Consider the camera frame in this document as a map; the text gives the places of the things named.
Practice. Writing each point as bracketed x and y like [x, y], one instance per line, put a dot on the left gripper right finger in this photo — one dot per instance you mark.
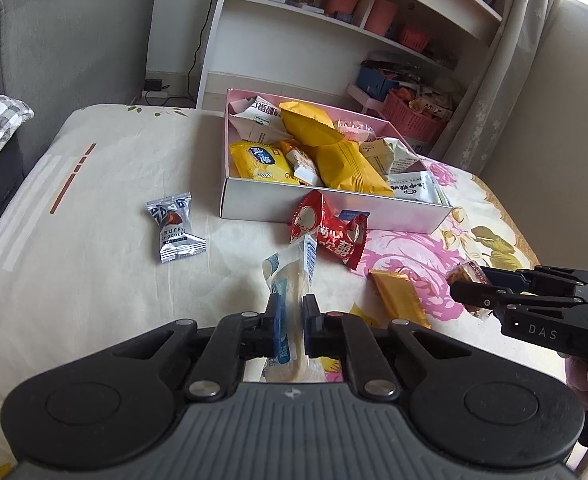
[324, 333]

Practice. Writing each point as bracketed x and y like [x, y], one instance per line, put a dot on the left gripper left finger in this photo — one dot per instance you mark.
[263, 333]

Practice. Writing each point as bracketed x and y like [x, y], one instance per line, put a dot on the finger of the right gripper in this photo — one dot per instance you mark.
[548, 295]
[539, 280]

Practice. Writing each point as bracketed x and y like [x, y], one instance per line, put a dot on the small pink candy cube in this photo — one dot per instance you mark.
[470, 272]

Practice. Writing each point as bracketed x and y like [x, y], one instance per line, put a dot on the white milk bread packet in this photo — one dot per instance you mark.
[288, 274]

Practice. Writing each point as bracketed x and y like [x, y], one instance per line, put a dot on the large yellow snack bag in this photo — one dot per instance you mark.
[342, 167]

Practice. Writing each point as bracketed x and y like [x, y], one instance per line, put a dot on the white pecan kernel packet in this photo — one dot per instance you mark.
[257, 120]

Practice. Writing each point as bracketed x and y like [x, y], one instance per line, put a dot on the gold red wrapped candy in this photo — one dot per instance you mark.
[399, 297]

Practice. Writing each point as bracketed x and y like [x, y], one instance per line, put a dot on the red candy packet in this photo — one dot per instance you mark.
[345, 239]

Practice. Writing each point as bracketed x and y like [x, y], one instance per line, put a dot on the silver truffle chocolate candy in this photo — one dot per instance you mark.
[172, 216]

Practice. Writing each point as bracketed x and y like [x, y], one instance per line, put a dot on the small silver orange packet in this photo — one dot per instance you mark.
[303, 167]

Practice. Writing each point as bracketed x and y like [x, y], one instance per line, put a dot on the yellow blue-label packet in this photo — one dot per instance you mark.
[261, 162]

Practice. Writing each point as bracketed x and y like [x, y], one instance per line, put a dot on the floral tablecloth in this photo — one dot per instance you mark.
[80, 268]

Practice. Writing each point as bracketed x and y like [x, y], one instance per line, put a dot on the white green carton packet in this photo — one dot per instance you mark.
[388, 155]

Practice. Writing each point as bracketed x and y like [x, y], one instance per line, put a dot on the pink snack box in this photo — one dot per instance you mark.
[243, 199]

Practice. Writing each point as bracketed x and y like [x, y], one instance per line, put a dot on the pink plastic basket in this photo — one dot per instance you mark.
[411, 123]

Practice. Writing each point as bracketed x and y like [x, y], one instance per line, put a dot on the blue storage bin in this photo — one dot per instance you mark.
[376, 82]

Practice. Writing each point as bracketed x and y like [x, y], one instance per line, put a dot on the red small basket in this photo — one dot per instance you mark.
[413, 38]

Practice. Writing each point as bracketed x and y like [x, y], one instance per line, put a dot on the curtain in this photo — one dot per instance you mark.
[474, 131]

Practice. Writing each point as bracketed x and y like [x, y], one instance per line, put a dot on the pink cup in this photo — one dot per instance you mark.
[332, 7]
[381, 17]

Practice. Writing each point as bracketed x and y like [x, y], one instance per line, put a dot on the white bookshelf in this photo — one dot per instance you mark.
[292, 48]

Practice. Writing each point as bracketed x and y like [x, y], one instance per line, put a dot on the grey sofa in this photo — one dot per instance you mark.
[58, 56]

